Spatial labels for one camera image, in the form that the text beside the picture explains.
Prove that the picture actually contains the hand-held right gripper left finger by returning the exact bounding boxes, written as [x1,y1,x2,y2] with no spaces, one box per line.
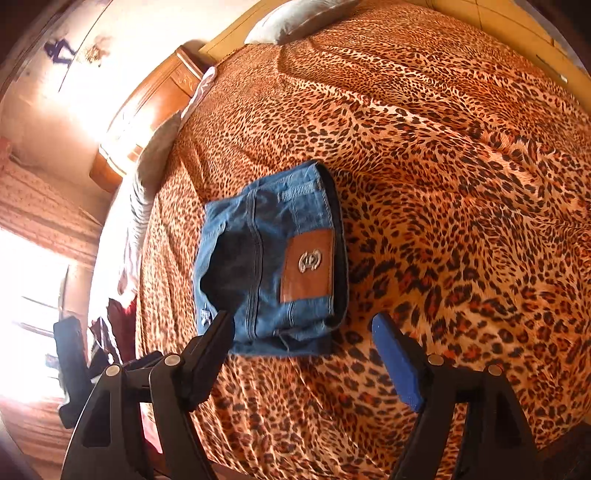
[60,310,236,480]

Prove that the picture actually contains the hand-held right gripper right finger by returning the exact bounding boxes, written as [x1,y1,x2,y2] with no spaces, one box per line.
[372,312,541,480]

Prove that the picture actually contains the blue denim pants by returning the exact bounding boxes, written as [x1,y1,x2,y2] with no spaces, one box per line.
[193,159,349,358]

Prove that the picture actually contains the dark red cloth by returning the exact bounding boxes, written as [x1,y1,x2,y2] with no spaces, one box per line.
[90,298,139,365]

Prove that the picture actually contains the striped pillow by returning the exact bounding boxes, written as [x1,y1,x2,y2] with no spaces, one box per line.
[117,180,155,296]

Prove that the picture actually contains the patterned curtain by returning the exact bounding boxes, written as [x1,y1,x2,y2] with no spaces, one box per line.
[0,138,105,273]

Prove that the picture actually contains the leopard print blanket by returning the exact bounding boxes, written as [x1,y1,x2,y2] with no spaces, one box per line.
[134,0,591,480]

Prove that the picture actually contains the grey pillow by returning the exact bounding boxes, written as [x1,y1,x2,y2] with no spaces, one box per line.
[136,111,183,195]

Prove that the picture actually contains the wooden headboard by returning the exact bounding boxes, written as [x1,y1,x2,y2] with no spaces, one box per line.
[89,46,206,193]

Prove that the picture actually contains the white cloth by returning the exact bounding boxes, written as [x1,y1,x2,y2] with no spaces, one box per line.
[180,66,218,121]

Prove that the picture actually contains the white pillow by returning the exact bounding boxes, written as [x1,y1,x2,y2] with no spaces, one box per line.
[244,0,363,46]

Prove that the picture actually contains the brown wall decoration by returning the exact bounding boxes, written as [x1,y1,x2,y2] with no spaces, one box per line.
[81,39,112,68]

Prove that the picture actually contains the blue figure wall decoration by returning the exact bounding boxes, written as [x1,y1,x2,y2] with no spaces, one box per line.
[44,38,77,68]

